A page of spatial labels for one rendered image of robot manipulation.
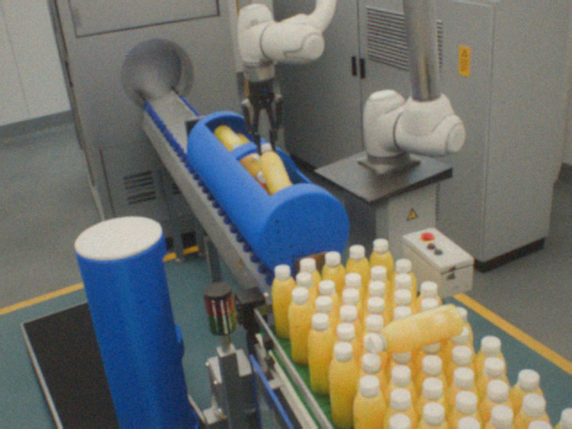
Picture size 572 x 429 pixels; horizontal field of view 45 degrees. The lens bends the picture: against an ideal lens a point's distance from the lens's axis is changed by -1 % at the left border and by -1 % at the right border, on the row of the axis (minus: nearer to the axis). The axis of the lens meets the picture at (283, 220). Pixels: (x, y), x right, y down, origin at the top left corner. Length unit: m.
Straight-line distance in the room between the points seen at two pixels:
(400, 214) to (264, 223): 0.78
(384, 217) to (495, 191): 1.27
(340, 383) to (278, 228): 0.57
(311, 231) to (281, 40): 0.54
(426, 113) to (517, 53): 1.26
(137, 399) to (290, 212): 0.91
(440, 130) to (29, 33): 5.10
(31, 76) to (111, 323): 4.87
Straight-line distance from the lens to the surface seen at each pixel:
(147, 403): 2.49
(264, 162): 2.12
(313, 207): 1.97
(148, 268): 2.22
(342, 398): 1.59
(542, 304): 3.73
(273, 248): 1.98
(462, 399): 1.42
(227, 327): 1.51
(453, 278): 1.87
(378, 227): 2.58
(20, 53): 6.92
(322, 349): 1.65
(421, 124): 2.38
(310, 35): 1.89
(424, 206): 2.64
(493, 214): 3.78
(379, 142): 2.53
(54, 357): 3.39
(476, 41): 3.48
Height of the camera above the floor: 2.04
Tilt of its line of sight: 27 degrees down
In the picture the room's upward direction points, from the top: 5 degrees counter-clockwise
